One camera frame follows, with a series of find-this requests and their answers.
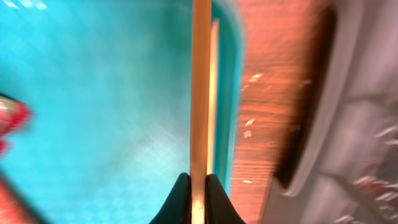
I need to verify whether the wooden chopstick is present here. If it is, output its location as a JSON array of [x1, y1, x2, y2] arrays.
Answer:
[[206, 19, 220, 174], [190, 0, 211, 224]]

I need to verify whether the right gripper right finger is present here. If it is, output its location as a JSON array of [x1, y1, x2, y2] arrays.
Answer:
[[205, 174, 245, 224]]

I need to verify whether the red snack wrapper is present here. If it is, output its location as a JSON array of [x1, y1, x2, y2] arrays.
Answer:
[[1, 94, 31, 156]]

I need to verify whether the grey dish rack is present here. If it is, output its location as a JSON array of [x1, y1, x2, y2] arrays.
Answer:
[[261, 0, 397, 224]]

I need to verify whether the teal plastic tray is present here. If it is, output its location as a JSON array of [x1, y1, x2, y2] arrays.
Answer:
[[0, 0, 245, 224]]

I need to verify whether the orange carrot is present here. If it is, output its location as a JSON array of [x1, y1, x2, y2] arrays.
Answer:
[[1, 174, 48, 224]]

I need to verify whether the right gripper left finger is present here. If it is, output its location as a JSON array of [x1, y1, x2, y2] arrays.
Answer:
[[150, 173, 192, 224]]

